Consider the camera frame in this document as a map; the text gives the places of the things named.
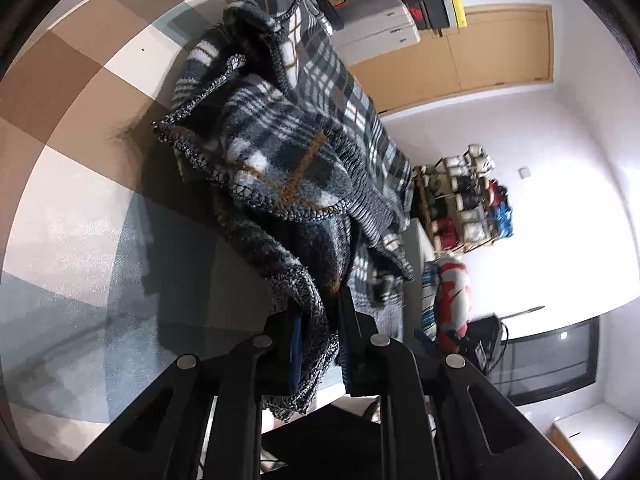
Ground plaid fleece garment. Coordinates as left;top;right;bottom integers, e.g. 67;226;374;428
152;0;416;421

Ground black screen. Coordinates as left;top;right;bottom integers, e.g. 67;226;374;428
492;316;601;406

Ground red white bag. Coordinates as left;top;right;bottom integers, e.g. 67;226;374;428
432;255;472;356

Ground wooden door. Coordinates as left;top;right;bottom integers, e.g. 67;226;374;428
345;4;555;116

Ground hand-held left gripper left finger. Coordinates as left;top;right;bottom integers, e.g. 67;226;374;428
75;312;306;480

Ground wooden shoe rack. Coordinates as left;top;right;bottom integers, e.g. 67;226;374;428
412;145;516;256

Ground checkered rug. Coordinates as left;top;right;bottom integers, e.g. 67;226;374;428
0;0;351;461

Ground yellow lid shoe box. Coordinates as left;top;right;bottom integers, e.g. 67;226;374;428
432;0;468;28

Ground black shoe box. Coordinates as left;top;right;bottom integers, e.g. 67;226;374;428
422;0;451;31

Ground blue striped cloth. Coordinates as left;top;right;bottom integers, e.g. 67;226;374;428
421;265;441;341

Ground rows of racked shoes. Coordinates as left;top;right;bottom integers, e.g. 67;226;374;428
420;144;516;253

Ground low wooden cabinet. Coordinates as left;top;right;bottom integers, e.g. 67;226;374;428
550;412;616;478

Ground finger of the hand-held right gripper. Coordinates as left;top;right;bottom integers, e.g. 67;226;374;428
414;330;441;357

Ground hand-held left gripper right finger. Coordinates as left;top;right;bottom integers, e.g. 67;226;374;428
339;287;586;480

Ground shoe box with red logo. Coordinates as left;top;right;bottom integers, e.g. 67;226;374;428
395;0;432;31

